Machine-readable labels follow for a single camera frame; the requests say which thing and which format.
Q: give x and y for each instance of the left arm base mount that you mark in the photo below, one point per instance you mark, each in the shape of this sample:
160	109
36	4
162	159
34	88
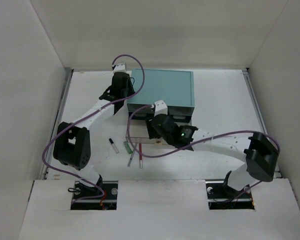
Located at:
88	198

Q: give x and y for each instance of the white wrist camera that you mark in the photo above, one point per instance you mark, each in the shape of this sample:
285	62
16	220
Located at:
160	108
119	67

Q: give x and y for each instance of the clear mascara tube black cap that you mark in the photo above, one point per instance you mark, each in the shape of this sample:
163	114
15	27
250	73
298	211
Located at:
113	146

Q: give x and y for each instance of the red makeup pencil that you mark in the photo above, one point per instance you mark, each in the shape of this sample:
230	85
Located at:
140	156

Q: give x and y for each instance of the green lip balm tube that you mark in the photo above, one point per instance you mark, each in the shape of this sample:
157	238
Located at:
127	147

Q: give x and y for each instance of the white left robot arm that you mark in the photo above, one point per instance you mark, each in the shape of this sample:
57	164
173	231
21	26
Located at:
73	147

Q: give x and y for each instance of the right aluminium table rail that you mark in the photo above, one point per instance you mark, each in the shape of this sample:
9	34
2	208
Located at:
245	72

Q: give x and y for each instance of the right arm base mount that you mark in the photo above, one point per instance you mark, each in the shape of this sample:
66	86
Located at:
219	199

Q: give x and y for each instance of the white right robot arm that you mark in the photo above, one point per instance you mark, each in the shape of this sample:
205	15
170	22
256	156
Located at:
258	153

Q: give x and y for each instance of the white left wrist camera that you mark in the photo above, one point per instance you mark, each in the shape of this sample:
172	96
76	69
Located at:
119	67

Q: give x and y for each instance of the teal drawer box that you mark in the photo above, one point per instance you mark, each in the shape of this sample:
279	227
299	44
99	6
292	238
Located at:
174	87

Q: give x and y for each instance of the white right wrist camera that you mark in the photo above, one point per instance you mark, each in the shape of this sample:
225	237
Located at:
160	108

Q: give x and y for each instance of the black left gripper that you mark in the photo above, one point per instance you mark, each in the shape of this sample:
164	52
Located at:
120	81

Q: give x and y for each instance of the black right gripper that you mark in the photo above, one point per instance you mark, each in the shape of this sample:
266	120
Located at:
150	131

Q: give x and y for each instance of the grey makeup pencil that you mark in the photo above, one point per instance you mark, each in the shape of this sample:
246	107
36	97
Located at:
132	155

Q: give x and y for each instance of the aluminium table rail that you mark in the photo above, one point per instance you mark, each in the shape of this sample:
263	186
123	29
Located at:
47	152
245	72

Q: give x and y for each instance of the left aluminium table rail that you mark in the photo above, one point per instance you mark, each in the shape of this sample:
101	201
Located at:
47	152

